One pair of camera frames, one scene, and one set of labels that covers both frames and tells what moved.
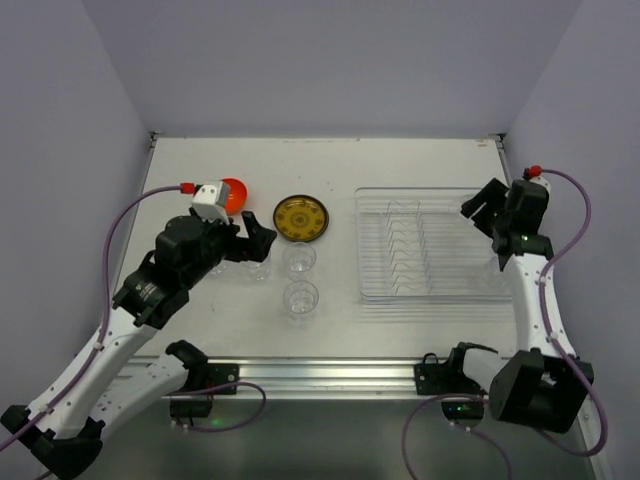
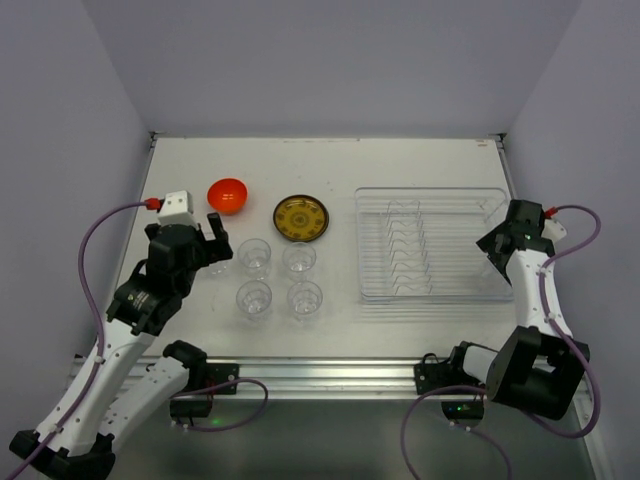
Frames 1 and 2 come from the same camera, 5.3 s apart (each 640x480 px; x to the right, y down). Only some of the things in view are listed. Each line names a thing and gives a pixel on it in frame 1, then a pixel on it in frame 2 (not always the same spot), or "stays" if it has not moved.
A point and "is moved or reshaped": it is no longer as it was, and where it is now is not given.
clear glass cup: (496, 279) → (254, 298)
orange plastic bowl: (236, 196) stays
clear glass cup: (300, 299) stays
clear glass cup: (260, 270) stays
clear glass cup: (222, 269) stays
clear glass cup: (457, 201) is moved or reshaped
